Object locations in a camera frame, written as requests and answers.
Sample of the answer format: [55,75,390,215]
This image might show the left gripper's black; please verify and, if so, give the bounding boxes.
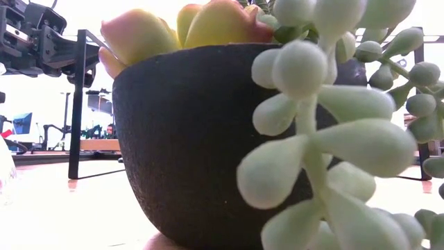
[0,5,101,88]

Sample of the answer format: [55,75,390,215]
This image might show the dark textured plant pot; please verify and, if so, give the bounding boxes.
[68,26,431,181]

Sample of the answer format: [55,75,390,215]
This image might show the dark twin monitors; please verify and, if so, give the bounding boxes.
[85,88,114,116]

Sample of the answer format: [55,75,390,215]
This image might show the blue lit monitor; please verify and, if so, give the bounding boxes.
[12,112,33,135]

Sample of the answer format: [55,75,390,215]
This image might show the neighbouring station wooden table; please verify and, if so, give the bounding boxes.
[79,138,121,152]

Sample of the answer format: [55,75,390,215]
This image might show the succulent plant in dark pot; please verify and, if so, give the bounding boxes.
[98,0,444,250]

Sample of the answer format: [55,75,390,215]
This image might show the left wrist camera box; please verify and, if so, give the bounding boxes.
[23,1,67,35]

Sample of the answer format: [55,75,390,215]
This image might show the black aluminium rig frame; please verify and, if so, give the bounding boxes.
[12,151,123,167]

